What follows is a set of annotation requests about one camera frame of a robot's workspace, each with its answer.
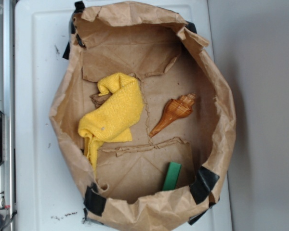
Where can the brown spiral seashell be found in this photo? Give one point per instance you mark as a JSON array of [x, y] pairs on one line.
[[174, 109]]

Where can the yellow cloth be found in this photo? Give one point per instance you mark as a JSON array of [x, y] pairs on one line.
[[111, 122]]

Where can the green rectangular block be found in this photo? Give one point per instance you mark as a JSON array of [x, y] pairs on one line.
[[171, 176]]

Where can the brown paper bag bin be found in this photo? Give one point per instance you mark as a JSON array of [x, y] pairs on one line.
[[161, 50]]

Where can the silver aluminium frame rail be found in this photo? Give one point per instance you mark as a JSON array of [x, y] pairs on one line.
[[8, 210]]

